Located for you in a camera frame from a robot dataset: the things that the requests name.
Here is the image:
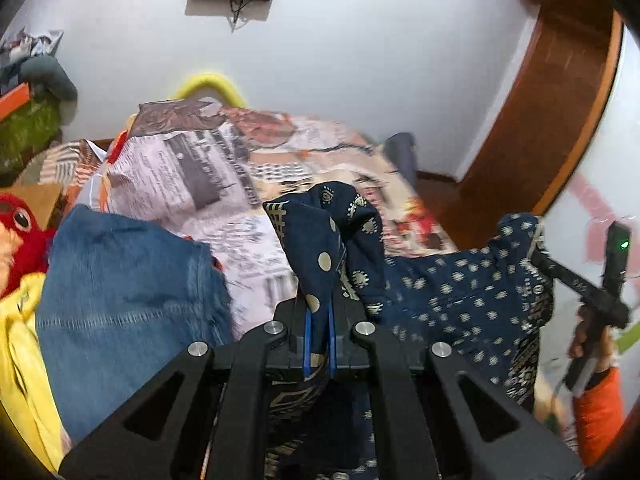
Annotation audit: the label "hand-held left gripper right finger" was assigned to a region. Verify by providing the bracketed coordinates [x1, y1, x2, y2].
[327, 300, 583, 480]

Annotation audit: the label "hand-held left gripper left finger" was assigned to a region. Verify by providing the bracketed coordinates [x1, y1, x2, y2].
[60, 300, 313, 480]

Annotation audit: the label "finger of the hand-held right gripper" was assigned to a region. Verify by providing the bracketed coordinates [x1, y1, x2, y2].
[530, 247, 604, 307]

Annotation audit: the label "navy patterned zip hoodie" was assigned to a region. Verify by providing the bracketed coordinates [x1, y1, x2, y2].
[262, 180, 556, 480]

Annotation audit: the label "person's right forearm orange sleeve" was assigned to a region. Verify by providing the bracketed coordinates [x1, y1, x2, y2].
[572, 367, 626, 468]

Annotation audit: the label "person's right hand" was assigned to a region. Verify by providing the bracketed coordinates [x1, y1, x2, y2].
[570, 306, 615, 388]

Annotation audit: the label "white sliding wardrobe door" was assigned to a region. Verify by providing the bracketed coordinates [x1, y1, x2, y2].
[530, 25, 640, 461]

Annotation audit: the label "wooden door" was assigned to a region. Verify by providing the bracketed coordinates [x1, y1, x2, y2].
[417, 5, 623, 251]

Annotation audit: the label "blue denim jeans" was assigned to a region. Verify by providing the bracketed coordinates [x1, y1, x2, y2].
[35, 204, 236, 443]

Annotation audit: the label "printed bed blanket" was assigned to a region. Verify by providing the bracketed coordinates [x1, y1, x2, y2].
[20, 100, 461, 341]

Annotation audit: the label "yellow garment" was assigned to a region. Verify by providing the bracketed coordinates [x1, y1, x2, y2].
[0, 272, 66, 466]

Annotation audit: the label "yellow foam tube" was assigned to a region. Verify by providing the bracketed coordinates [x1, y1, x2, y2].
[175, 74, 246, 108]

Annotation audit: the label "red plush toy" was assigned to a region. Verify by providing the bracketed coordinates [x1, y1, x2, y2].
[0, 192, 58, 301]

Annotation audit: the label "brown cardboard piece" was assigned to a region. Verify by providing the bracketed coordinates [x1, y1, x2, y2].
[0, 182, 66, 231]

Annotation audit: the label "green cloth cover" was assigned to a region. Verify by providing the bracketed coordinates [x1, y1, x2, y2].
[0, 95, 63, 173]

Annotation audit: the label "grey-green pillow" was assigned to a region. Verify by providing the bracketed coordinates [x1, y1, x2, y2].
[20, 55, 78, 101]

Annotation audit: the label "orange box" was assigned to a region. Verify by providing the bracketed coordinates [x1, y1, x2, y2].
[0, 82, 32, 121]

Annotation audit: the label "pile of clutter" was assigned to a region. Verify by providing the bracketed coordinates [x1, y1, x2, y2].
[0, 27, 65, 96]

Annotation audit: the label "black monitor cable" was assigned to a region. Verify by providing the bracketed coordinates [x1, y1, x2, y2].
[227, 0, 251, 31]

